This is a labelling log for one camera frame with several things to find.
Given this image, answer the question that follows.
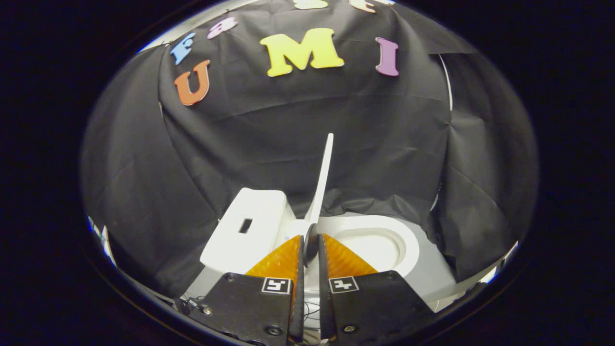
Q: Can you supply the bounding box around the black backdrop cloth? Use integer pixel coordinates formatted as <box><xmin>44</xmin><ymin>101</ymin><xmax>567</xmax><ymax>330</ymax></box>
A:
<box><xmin>81</xmin><ymin>0</ymin><xmax>539</xmax><ymax>298</ymax></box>

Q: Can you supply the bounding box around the white toilet seat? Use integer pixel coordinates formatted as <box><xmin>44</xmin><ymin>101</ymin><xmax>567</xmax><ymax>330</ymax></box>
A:
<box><xmin>317</xmin><ymin>215</ymin><xmax>420</xmax><ymax>279</ymax></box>

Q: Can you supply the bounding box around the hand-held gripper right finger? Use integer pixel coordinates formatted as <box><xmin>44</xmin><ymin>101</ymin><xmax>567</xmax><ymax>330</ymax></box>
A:
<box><xmin>317</xmin><ymin>234</ymin><xmax>437</xmax><ymax>344</ymax></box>

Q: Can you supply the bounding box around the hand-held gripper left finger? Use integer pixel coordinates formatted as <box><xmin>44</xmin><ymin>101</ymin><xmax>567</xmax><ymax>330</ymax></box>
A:
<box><xmin>187</xmin><ymin>235</ymin><xmax>305</xmax><ymax>344</ymax></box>

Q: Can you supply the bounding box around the white toilet lid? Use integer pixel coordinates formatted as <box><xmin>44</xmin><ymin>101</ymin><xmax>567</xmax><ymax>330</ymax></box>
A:
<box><xmin>303</xmin><ymin>133</ymin><xmax>335</xmax><ymax>268</ymax></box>

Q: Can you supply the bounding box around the white toilet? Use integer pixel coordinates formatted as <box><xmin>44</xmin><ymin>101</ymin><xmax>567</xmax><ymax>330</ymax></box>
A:
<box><xmin>185</xmin><ymin>187</ymin><xmax>421</xmax><ymax>313</ymax></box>

